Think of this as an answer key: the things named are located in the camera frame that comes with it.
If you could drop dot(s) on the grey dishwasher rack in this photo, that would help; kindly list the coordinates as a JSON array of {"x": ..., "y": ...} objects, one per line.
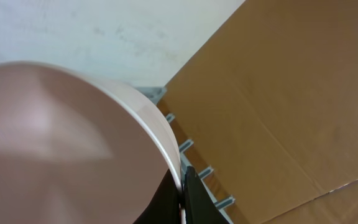
[{"x": 190, "y": 157}]

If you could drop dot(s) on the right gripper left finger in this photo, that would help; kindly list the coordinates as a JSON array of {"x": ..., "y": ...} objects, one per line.
[{"x": 160, "y": 205}]

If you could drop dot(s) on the pink white bowl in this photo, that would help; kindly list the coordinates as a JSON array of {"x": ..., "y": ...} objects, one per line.
[{"x": 80, "y": 149}]

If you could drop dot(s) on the brown cardboard box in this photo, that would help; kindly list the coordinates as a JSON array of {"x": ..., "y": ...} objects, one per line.
[{"x": 271, "y": 102}]

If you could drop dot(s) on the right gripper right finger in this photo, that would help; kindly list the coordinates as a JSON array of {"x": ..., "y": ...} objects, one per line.
[{"x": 199, "y": 208}]

